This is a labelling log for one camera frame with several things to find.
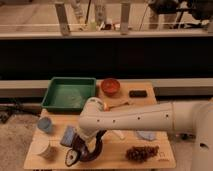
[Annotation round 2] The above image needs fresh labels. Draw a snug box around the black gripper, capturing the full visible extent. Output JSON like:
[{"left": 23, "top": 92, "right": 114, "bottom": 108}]
[{"left": 74, "top": 136, "right": 89, "bottom": 157}]

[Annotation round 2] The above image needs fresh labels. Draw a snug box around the black dish brush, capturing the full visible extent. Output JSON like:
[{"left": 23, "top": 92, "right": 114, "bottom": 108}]
[{"left": 64, "top": 129, "right": 108, "bottom": 168}]

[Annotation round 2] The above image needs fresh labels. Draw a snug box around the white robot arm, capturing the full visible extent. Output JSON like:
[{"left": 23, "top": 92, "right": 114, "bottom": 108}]
[{"left": 77, "top": 97, "right": 213, "bottom": 171}]

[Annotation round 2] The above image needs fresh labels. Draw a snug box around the green plastic tray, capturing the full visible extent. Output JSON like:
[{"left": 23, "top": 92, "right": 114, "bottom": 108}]
[{"left": 42, "top": 77, "right": 96, "bottom": 113}]

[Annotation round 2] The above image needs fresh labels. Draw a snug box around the dark brown bowl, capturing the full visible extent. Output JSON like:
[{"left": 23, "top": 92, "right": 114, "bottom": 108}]
[{"left": 72, "top": 131, "right": 105, "bottom": 162}]

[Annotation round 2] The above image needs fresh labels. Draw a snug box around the blue sponge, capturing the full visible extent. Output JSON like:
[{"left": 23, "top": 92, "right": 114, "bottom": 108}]
[{"left": 60, "top": 126, "right": 76, "bottom": 147}]

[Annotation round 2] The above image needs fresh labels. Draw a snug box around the wooden table board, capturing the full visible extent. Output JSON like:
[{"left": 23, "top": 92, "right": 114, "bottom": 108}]
[{"left": 23, "top": 81, "right": 177, "bottom": 171}]

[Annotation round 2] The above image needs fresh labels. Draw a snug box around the light blue cup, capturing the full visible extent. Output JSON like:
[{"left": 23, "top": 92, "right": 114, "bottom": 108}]
[{"left": 37, "top": 117, "right": 53, "bottom": 134}]

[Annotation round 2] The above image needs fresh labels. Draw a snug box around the bunch of dark grapes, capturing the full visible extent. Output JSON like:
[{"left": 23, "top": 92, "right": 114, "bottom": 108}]
[{"left": 126, "top": 146, "right": 159, "bottom": 163}]

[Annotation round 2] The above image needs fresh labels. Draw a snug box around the red bowl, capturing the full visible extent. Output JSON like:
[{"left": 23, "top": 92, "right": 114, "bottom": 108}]
[{"left": 101, "top": 78, "right": 120, "bottom": 96}]

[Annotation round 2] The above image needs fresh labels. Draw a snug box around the light blue cloth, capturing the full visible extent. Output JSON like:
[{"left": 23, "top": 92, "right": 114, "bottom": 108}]
[{"left": 136, "top": 131, "right": 156, "bottom": 141}]

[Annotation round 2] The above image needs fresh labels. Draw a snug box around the black rectangular block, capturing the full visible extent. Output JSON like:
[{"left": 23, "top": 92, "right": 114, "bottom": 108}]
[{"left": 129, "top": 90, "right": 147, "bottom": 98}]

